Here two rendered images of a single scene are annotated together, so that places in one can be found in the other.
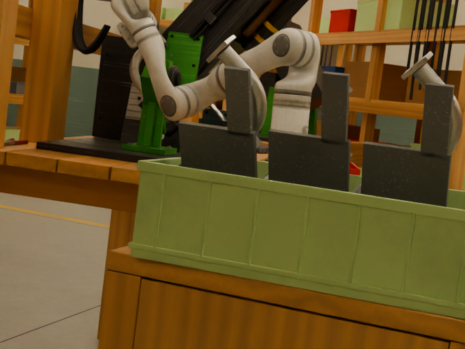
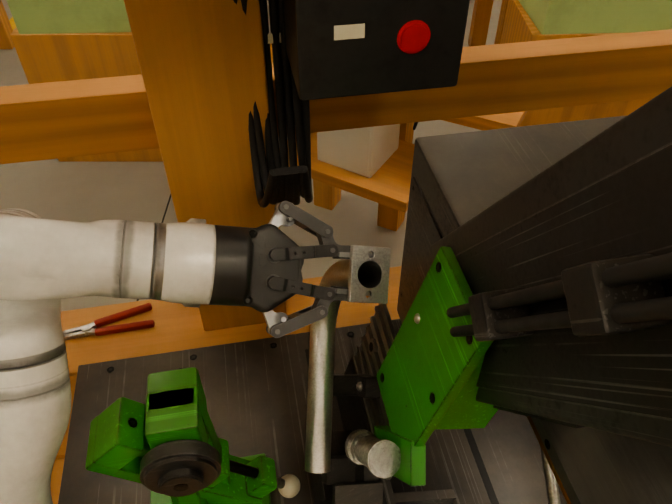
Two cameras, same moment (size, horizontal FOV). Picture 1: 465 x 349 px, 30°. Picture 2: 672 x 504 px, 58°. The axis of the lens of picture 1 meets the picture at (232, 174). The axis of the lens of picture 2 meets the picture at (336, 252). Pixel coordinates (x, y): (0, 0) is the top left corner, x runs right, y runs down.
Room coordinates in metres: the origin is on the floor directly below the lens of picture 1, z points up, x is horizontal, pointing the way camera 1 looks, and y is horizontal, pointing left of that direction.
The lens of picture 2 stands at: (2.58, -0.10, 1.67)
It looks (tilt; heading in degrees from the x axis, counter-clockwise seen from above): 44 degrees down; 70
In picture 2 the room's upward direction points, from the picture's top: straight up
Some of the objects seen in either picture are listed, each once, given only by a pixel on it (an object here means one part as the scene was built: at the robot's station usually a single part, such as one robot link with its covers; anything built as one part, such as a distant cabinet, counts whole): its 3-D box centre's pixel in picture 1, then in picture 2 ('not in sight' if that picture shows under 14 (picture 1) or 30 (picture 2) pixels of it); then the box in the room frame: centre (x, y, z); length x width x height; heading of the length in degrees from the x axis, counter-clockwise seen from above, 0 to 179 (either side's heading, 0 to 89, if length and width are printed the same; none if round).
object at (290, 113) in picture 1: (288, 129); not in sight; (2.14, -0.12, 1.03); 0.09 x 0.09 x 0.17; 87
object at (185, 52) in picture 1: (183, 65); (454, 356); (2.82, 0.20, 1.17); 0.13 x 0.12 x 0.20; 171
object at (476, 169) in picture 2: (135, 90); (523, 264); (3.03, 0.37, 1.07); 0.30 x 0.18 x 0.34; 171
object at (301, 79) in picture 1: (295, 64); not in sight; (2.14, -0.12, 1.19); 0.09 x 0.09 x 0.17; 45
